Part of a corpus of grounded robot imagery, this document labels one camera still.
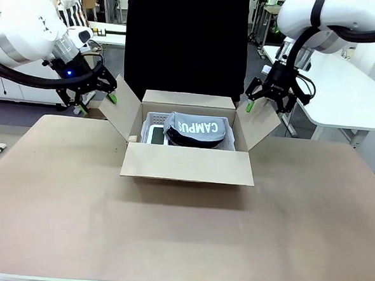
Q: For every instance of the large white curved desk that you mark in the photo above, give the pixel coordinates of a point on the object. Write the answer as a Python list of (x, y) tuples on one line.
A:
[(346, 93)]

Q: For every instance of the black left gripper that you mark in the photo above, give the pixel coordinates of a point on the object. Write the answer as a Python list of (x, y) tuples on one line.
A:
[(72, 73)]

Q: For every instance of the white background table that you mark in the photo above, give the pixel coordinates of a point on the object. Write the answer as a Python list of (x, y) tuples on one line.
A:
[(112, 38)]

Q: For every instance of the white cabinet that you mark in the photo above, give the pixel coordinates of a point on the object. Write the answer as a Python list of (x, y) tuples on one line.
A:
[(25, 92)]

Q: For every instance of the metal rack with equipment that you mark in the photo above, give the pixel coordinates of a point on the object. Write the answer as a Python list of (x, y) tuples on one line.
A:
[(261, 21)]

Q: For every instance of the grey CAMPUS fabric pouch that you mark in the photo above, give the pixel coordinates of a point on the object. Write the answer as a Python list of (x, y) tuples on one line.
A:
[(197, 128)]

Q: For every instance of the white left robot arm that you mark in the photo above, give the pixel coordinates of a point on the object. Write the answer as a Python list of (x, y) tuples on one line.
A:
[(25, 25)]

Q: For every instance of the black white striped bag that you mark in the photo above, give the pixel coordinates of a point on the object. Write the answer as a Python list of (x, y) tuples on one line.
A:
[(72, 11)]

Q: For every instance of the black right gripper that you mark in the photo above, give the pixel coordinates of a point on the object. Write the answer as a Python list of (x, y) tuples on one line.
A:
[(280, 82)]

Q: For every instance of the white device with dark screen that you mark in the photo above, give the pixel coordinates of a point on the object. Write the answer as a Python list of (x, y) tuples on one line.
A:
[(157, 135)]

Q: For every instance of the large brown cardboard box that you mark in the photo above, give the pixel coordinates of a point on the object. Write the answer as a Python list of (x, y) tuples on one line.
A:
[(186, 164)]

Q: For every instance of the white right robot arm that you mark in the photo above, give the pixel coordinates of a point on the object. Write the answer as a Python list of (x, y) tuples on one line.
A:
[(303, 14)]

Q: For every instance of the white perforated plastic basket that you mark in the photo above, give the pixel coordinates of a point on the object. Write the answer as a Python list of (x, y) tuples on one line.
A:
[(155, 118)]

